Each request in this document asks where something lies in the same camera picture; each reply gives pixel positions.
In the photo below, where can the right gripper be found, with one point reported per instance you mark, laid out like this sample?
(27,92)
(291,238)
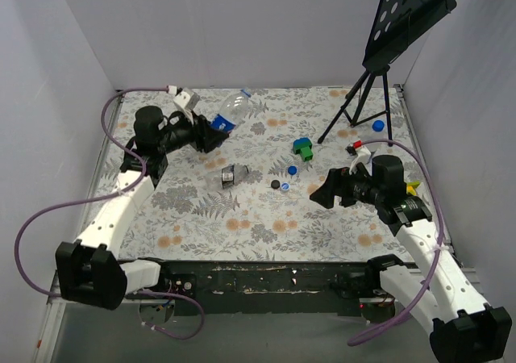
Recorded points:
(336,185)

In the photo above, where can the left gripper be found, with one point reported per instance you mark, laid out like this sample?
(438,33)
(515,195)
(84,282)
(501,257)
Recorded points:
(202,133)

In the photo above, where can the blue label bottle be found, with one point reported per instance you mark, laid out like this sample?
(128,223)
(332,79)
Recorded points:
(231,112)

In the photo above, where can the clear bottle black label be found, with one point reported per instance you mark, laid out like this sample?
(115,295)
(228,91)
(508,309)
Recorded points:
(226,177)

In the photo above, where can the Pepsi plastic bottle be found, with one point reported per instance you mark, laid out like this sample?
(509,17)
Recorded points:
(370,134)

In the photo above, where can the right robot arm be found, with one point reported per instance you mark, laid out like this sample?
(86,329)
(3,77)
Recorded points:
(462,326)

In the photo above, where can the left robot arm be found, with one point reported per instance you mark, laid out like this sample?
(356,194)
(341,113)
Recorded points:
(88,269)

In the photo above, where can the white blue bottle cap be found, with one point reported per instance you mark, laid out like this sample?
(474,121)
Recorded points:
(285,186)

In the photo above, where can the black bottle cap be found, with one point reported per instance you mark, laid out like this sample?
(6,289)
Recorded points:
(275,184)

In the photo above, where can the green blue toy bricks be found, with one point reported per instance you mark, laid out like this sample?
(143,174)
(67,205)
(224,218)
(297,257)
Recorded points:
(303,148)

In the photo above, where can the floral table cloth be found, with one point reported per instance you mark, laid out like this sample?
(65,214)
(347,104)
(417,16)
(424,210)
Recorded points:
(184,220)

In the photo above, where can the yellow green toy brick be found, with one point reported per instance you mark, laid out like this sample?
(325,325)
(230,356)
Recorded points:
(412,186)

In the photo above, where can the black base beam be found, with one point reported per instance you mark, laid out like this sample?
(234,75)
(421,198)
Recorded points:
(275,287)

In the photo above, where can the black music stand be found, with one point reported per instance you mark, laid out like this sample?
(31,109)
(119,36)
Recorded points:
(397,25)

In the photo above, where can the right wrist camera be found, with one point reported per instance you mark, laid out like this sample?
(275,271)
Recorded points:
(362,153)

